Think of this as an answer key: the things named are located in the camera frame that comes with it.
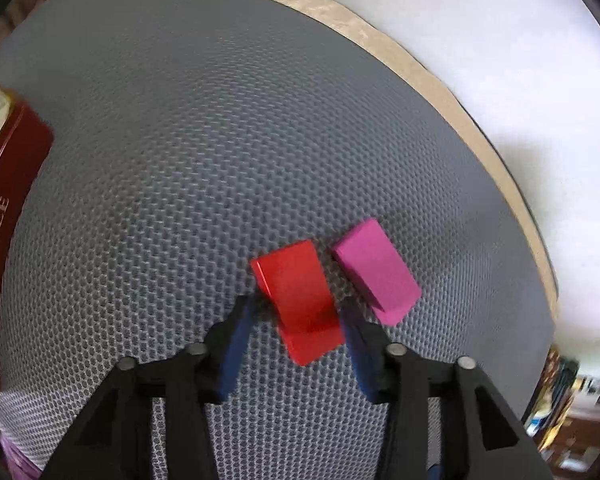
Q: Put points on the pink block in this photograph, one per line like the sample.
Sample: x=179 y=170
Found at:
x=380 y=270

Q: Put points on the red tin box gold interior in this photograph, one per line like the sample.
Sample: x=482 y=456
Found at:
x=10 y=220

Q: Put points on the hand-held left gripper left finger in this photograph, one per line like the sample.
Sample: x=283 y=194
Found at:
x=232 y=355

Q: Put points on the red block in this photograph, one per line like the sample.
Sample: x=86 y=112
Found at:
x=300 y=290

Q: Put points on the wooden side cabinet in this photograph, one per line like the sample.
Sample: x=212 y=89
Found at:
x=595 y=440

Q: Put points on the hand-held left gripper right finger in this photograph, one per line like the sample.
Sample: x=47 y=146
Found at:
x=362 y=355

